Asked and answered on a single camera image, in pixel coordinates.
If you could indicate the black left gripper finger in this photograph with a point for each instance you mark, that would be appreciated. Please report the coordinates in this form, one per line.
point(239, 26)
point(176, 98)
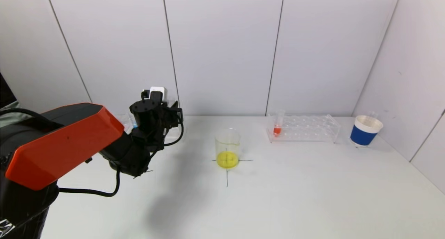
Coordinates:
point(179, 115)

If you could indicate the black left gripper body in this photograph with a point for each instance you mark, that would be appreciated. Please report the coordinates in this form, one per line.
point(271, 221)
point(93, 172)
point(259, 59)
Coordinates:
point(168, 119)

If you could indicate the test tube with yellow pigment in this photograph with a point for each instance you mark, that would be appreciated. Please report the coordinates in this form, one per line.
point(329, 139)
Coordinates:
point(372, 116)

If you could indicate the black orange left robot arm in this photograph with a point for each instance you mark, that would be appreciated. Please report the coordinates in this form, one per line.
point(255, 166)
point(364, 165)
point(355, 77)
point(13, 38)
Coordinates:
point(62, 145)

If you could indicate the test tube with blue pigment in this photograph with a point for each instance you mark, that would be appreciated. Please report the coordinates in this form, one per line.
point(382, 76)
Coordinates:
point(134, 126)

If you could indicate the clear acrylic test tube rack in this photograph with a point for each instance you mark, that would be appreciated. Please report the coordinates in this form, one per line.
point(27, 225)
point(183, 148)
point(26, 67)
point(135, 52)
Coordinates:
point(126, 120)
point(306, 131)

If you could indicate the clear glass beaker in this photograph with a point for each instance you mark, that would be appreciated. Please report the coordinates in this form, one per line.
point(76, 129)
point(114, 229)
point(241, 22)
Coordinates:
point(227, 160)

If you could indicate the blue white paper cup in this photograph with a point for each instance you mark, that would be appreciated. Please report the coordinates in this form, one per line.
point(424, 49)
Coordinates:
point(361, 136)

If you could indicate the white grey left wrist camera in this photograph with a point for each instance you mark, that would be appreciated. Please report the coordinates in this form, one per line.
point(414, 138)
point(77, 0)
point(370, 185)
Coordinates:
point(156, 92)

